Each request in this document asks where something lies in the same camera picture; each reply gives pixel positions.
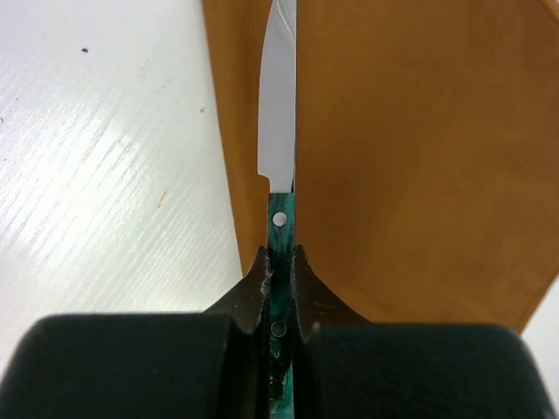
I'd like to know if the green-handled steel knife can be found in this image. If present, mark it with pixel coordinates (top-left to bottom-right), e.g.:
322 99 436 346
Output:
258 0 297 418

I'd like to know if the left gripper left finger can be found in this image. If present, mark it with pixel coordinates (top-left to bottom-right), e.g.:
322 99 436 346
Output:
1 248 271 418

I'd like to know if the orange-brown cloth napkin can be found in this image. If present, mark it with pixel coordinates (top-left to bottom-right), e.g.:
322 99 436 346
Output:
200 0 559 337

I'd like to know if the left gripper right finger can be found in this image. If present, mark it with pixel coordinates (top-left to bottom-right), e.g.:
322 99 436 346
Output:
292 246 551 418

